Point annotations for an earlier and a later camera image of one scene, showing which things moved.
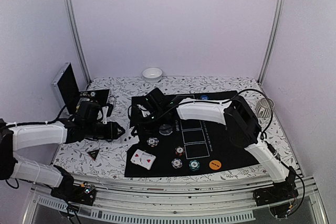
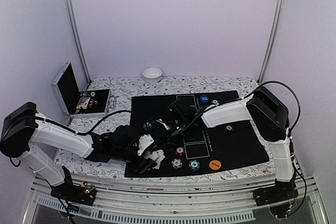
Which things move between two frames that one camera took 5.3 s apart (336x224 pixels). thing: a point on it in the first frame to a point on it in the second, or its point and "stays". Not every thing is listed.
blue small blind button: [204, 97] stays
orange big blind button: [214, 164] stays
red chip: [179, 151] stays
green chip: [194, 165] stays
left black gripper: [113, 131] to [143, 164]
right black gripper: [140, 120] to [163, 128]
